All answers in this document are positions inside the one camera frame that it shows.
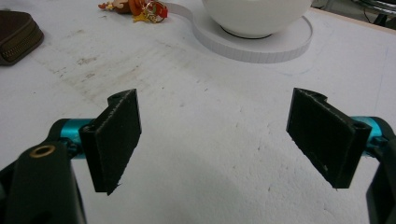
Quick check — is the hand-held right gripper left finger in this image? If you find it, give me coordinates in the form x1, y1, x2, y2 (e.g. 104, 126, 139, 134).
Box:
48, 88, 143, 196

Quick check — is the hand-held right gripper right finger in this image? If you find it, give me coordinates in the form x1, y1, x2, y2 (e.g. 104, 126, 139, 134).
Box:
286, 87, 396, 189

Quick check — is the white round foam base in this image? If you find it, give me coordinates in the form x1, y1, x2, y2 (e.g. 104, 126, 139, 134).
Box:
163, 2, 314, 64

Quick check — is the dark metal stand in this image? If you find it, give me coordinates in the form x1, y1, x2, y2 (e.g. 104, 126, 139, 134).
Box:
351, 0, 396, 27

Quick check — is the brown zippered pouch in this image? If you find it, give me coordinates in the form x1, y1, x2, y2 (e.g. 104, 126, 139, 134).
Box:
0, 9, 45, 66

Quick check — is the white round bowl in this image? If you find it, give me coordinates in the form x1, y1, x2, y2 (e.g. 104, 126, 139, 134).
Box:
201, 0, 314, 39

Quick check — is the orange figure keychain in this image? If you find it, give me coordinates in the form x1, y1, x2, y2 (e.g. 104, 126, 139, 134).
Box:
98, 0, 169, 24

